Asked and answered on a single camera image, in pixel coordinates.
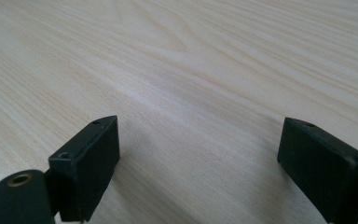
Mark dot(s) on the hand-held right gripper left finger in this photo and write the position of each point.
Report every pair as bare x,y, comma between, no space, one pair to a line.
87,161

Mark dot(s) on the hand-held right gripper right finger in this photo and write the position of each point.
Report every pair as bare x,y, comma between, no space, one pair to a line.
323,168

